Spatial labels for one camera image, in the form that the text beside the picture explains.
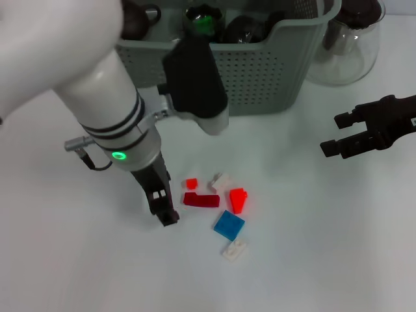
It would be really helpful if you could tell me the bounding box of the white toy brick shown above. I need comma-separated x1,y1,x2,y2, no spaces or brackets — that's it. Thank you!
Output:
210,173,230,192

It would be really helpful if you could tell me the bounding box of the grey-green perforated storage bin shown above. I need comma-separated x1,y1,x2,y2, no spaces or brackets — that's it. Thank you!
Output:
115,0,342,117

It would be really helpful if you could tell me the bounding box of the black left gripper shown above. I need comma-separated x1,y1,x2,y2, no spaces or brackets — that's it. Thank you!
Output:
129,155,179,228

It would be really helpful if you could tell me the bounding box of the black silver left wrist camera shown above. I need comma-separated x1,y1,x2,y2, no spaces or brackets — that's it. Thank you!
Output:
157,35,230,136

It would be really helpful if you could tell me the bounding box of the dark red toy brick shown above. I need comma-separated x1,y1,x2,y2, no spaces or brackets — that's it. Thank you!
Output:
183,191,220,209

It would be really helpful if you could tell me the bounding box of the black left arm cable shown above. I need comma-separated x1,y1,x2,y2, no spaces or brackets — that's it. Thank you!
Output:
79,151,113,171

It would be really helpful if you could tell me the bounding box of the white flat two-stud plate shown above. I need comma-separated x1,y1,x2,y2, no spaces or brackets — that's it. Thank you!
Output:
222,237,250,263

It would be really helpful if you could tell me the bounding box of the red slope toy brick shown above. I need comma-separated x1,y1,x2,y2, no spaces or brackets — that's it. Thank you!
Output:
229,187,250,215

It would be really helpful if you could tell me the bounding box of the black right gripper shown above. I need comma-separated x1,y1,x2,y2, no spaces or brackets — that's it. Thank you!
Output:
320,94,416,159

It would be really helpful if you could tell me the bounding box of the blue square toy plate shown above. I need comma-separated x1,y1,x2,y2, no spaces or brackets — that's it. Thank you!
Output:
213,209,246,242

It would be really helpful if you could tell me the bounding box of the black clay teapot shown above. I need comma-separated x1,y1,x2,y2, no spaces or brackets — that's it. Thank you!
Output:
120,3,163,40

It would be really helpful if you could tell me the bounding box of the glass carafe with black lid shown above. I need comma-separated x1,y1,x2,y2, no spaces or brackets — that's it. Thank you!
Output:
305,0,386,86

